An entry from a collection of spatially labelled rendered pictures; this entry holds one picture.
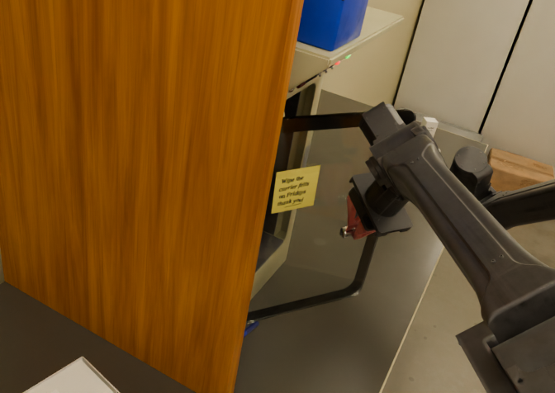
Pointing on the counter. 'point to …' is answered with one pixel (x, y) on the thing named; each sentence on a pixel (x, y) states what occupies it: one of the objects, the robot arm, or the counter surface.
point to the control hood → (313, 65)
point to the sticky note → (295, 188)
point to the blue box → (334, 11)
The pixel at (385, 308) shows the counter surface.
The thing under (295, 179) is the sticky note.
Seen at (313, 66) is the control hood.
